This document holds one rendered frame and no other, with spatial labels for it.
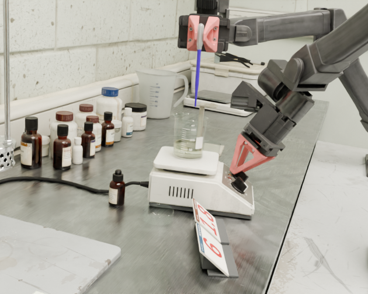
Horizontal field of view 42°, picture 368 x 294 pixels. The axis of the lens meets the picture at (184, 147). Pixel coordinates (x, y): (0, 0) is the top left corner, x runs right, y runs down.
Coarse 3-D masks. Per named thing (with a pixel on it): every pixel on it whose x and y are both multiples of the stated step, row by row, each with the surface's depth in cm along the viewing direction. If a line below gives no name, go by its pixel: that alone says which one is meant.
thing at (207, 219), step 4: (200, 208) 84; (200, 212) 82; (204, 212) 84; (208, 212) 86; (200, 216) 80; (204, 216) 82; (208, 216) 84; (212, 216) 86; (200, 220) 79; (204, 220) 80; (208, 220) 82; (212, 220) 84; (204, 224) 79; (208, 224) 81; (212, 224) 83; (208, 228) 79; (212, 228) 81; (212, 232) 79; (216, 232) 81; (216, 236) 79
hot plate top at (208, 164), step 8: (160, 152) 94; (168, 152) 95; (208, 152) 98; (160, 160) 90; (168, 160) 90; (176, 160) 91; (184, 160) 91; (200, 160) 92; (208, 160) 92; (216, 160) 93; (160, 168) 88; (168, 168) 88; (176, 168) 88; (184, 168) 87; (192, 168) 87; (200, 168) 88; (208, 168) 88; (216, 168) 89
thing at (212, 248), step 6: (204, 234) 75; (204, 240) 72; (210, 240) 75; (204, 246) 70; (210, 246) 72; (216, 246) 75; (210, 252) 70; (216, 252) 73; (216, 258) 70; (222, 258) 72; (222, 264) 70
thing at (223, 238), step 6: (192, 198) 86; (198, 222) 77; (216, 222) 86; (222, 222) 86; (204, 228) 78; (216, 228) 83; (222, 228) 84; (210, 234) 78; (222, 234) 81; (222, 240) 79; (228, 240) 79
